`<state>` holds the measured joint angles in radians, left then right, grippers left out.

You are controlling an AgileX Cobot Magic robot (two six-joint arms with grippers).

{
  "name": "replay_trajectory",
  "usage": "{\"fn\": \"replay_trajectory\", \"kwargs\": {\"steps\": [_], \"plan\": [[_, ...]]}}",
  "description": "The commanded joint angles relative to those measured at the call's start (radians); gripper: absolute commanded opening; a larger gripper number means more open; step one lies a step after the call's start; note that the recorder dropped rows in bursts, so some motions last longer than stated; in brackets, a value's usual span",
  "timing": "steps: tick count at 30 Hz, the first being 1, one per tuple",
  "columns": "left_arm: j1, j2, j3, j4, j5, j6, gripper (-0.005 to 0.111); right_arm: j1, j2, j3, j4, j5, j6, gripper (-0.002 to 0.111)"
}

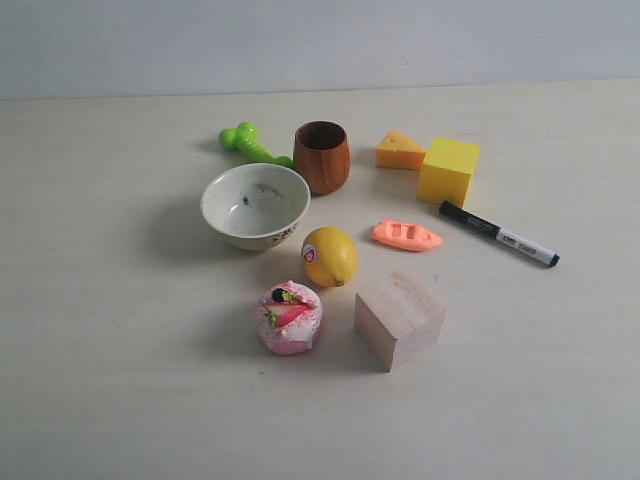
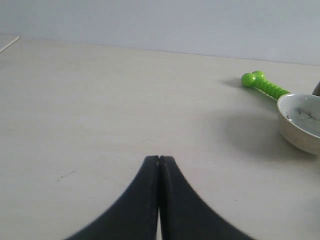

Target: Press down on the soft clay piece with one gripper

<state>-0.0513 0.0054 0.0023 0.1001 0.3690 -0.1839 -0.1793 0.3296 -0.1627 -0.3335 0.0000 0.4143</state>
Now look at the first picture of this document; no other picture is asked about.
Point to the white ceramic bowl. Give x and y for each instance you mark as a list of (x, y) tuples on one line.
[(255, 207)]

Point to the yellow lemon with sticker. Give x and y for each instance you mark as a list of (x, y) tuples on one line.
[(329, 257)]

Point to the orange-pink toy food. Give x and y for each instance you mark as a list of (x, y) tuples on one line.
[(405, 236)]

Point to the pink strawberry cake toy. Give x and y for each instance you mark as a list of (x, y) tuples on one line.
[(288, 318)]

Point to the light wooden block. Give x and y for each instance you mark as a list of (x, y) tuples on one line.
[(397, 318)]

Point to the green rubber bone toy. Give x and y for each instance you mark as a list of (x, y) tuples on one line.
[(244, 139)]

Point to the orange cheese wedge toy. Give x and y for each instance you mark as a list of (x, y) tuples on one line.
[(397, 151)]

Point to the black and white marker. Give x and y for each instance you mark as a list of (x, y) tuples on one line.
[(541, 254)]

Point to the yellow foam cube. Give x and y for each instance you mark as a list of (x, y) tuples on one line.
[(447, 171)]

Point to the brown wooden cup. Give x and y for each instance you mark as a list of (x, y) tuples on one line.
[(321, 155)]

